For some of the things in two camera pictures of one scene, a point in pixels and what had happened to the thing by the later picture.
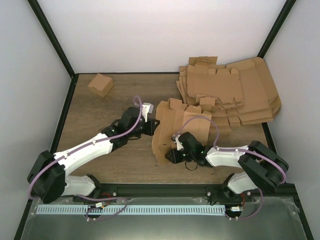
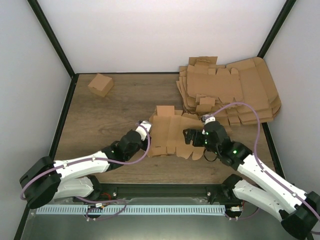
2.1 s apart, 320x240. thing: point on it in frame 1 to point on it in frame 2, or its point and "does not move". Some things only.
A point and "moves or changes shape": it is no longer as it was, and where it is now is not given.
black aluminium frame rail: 285,195 does not move
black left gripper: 152,126 to 145,147
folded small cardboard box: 101,85 does not move
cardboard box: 170,115 moves or changes shape
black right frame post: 289,5 does not move
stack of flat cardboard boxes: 237,94 does not move
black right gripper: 173,154 to 191,131
